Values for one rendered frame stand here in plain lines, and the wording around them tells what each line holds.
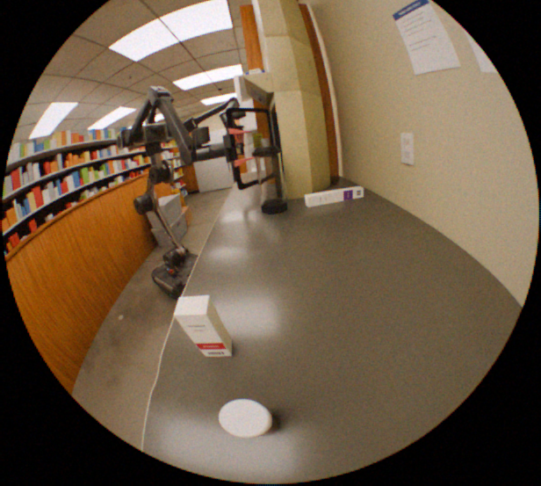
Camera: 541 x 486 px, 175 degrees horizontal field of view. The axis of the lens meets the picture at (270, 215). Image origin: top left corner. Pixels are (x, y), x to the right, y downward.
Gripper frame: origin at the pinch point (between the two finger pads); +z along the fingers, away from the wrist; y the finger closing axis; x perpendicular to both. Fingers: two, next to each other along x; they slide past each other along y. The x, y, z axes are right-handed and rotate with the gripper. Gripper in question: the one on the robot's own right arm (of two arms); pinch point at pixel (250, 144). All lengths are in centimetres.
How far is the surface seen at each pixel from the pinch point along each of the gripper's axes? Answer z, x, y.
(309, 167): 22.9, 9.1, -12.5
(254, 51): 8, 46, 63
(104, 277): -182, 43, -90
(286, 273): 4.9, -39.6, -25.5
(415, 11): 55, -39, 46
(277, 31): 18, 10, 56
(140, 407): -97, -69, -120
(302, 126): 21.7, 9.1, 5.4
